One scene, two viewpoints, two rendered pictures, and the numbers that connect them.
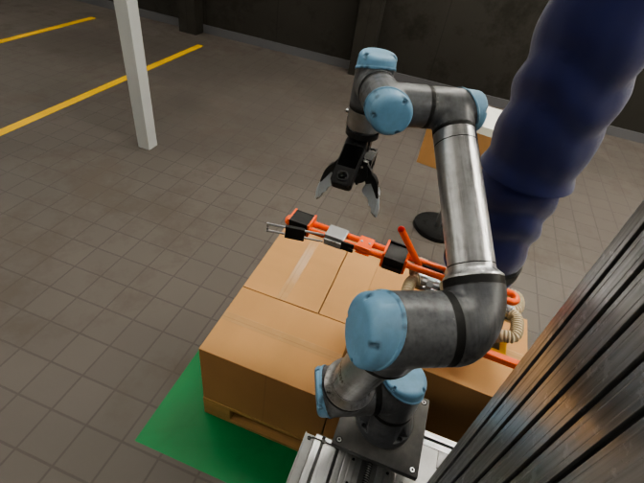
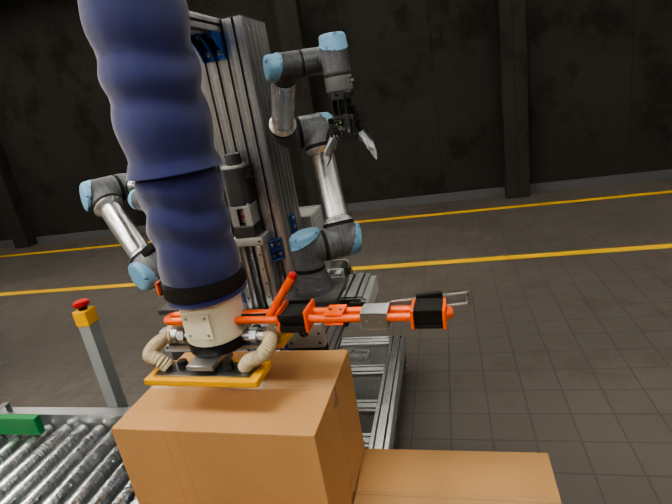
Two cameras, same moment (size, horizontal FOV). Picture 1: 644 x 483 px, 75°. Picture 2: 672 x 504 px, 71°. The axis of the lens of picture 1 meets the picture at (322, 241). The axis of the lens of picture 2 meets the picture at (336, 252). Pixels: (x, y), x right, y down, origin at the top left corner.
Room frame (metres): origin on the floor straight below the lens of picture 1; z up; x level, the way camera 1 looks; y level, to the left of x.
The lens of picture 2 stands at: (2.22, -0.09, 1.72)
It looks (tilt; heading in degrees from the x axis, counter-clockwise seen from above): 18 degrees down; 182
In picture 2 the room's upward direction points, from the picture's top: 9 degrees counter-clockwise
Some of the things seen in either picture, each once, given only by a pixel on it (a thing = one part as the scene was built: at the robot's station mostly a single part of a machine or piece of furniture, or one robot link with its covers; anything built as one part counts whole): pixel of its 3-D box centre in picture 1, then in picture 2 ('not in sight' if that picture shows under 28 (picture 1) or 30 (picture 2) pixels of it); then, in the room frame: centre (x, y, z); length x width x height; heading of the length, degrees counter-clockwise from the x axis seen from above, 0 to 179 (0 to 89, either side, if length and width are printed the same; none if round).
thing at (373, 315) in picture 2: (335, 237); (375, 315); (1.13, -0.05, 1.17); 0.07 x 0.07 x 0.04; 74
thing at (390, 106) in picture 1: (393, 104); (320, 60); (0.74, -0.08, 1.82); 0.11 x 0.11 x 0.08; 13
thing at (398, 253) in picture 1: (395, 256); (296, 315); (1.07, -0.25, 1.18); 0.10 x 0.08 x 0.06; 164
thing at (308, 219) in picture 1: (301, 222); (429, 313); (1.17, 0.08, 1.18); 0.08 x 0.07 x 0.05; 74
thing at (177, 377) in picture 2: not in sight; (206, 368); (1.10, -0.52, 1.08); 0.34 x 0.10 x 0.05; 74
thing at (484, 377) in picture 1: (426, 360); (251, 440); (1.00, -0.48, 0.74); 0.60 x 0.40 x 0.40; 75
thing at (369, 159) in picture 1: (358, 151); (343, 115); (0.84, -0.05, 1.66); 0.09 x 0.08 x 0.12; 167
